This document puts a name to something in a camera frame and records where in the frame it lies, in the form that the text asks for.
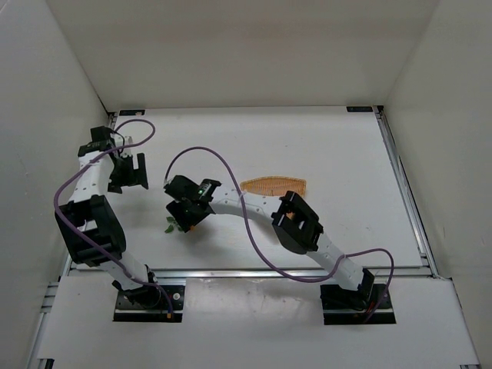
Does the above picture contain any cherry sprig with green leaves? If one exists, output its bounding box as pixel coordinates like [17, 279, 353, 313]
[165, 216, 196, 234]

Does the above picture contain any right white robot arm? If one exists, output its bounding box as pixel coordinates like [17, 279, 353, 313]
[164, 175, 374, 310]

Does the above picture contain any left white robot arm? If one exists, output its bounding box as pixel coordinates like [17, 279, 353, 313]
[54, 126, 156, 298]

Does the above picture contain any woven orange fruit basket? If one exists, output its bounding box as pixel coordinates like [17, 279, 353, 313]
[240, 176, 307, 198]

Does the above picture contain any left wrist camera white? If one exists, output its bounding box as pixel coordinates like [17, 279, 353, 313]
[113, 134, 133, 156]

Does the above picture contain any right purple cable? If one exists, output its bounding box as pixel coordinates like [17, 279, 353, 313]
[163, 145, 396, 324]

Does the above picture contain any purple cable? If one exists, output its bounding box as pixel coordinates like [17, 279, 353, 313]
[52, 118, 174, 320]
[163, 145, 396, 324]

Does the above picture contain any aluminium frame rail left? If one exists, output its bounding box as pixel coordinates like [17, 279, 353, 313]
[28, 111, 118, 369]

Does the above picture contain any aluminium frame rail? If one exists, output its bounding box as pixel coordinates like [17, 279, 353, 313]
[57, 266, 437, 282]
[28, 111, 118, 369]
[374, 105, 442, 279]

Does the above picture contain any aluminium frame rail front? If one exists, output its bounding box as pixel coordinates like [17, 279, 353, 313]
[57, 266, 437, 282]

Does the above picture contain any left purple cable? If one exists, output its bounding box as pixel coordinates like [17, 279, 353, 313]
[52, 118, 174, 320]

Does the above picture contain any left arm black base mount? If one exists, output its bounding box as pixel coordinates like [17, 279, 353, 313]
[113, 284, 185, 323]

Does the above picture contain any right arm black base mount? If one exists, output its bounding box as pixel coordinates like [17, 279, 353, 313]
[320, 284, 397, 326]

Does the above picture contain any aluminium frame rail right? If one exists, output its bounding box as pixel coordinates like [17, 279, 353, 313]
[374, 105, 442, 279]

